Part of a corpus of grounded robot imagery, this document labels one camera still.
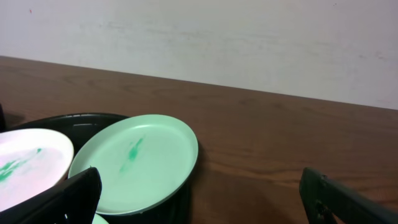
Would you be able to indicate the mint green plate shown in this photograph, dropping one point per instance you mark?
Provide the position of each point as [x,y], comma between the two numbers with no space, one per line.
[142,161]
[97,219]

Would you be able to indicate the round black tray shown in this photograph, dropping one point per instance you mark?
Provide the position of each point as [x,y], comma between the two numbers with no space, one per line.
[79,128]

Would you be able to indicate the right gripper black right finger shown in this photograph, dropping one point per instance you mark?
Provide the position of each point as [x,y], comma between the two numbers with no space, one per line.
[325,200]

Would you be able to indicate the white plate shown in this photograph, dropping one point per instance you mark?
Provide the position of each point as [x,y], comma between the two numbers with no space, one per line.
[32,161]

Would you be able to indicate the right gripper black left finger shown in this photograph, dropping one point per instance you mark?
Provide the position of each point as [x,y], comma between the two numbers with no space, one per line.
[74,200]

